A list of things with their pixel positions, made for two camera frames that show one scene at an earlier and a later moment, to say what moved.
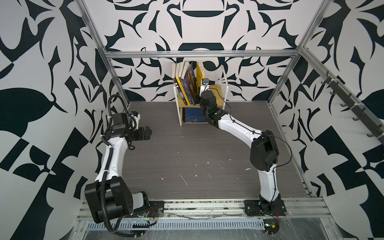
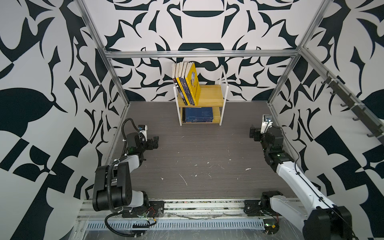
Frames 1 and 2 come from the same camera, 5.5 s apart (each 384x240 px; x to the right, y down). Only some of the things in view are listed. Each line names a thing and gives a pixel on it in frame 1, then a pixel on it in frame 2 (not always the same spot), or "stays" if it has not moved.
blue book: (195, 115) stays
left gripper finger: (147, 133) → (155, 142)
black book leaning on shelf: (177, 83) stays
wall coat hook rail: (361, 111) stays
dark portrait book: (190, 78) → (184, 83)
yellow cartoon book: (200, 73) → (193, 83)
